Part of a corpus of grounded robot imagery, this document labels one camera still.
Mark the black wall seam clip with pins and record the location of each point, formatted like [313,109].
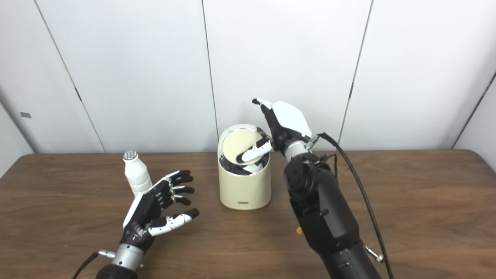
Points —
[78,94]
[351,92]

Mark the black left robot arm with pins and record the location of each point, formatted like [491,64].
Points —
[126,257]

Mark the cream-colored bin body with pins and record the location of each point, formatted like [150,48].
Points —
[244,190]

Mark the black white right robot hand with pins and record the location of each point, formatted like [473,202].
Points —
[288,120]

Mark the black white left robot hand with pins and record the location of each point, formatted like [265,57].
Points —
[145,211]

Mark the cream round bin lid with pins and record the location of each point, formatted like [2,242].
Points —
[236,145]

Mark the black bin liner bag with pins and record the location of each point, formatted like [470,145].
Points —
[232,169]

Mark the small white plastic bottle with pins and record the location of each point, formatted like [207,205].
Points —
[136,174]

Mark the small grey wall tag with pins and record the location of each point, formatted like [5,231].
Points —
[25,115]

